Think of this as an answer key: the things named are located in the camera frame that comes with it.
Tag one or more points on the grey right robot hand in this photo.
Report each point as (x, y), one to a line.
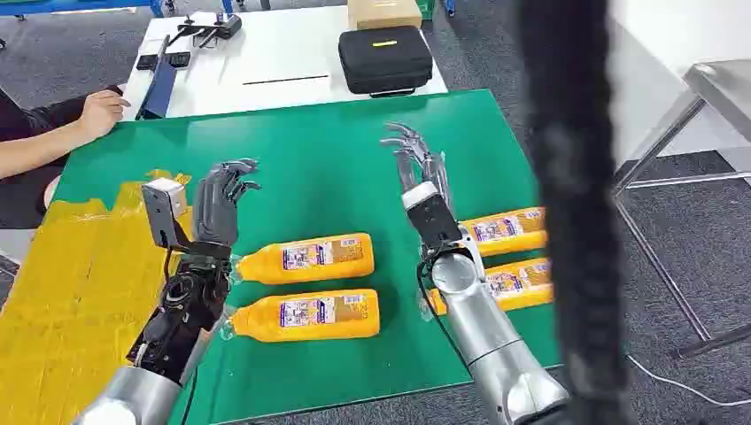
(418, 158)

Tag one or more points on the dark blue flat bar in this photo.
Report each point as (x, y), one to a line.
(159, 88)

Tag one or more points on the thin black rod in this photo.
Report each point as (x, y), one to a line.
(287, 80)

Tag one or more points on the steel bench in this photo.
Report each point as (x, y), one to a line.
(719, 88)

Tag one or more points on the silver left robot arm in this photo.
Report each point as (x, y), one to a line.
(176, 328)

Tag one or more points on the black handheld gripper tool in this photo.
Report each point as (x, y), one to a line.
(226, 28)

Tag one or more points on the green mat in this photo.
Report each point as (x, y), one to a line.
(328, 170)

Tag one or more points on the yellow plastic sheet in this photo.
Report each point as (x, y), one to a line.
(70, 299)

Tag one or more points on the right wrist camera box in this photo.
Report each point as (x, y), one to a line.
(433, 220)

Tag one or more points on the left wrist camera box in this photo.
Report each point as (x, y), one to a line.
(161, 205)

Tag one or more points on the green crate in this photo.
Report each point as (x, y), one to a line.
(426, 8)

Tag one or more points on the black carrying case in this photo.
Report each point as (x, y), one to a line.
(384, 58)

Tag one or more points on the person's hand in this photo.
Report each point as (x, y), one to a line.
(102, 111)

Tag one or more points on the orange drink bottle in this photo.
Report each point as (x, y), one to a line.
(507, 231)
(519, 287)
(311, 317)
(311, 258)

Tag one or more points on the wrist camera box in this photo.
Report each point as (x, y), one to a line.
(161, 205)
(433, 220)

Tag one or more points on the white table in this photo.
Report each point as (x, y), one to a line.
(276, 53)

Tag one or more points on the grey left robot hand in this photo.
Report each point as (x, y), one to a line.
(214, 208)

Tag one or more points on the small black block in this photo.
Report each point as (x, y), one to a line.
(147, 62)
(179, 59)

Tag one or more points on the cardboard box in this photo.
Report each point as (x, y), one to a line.
(384, 14)

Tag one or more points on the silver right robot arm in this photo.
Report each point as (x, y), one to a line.
(487, 334)

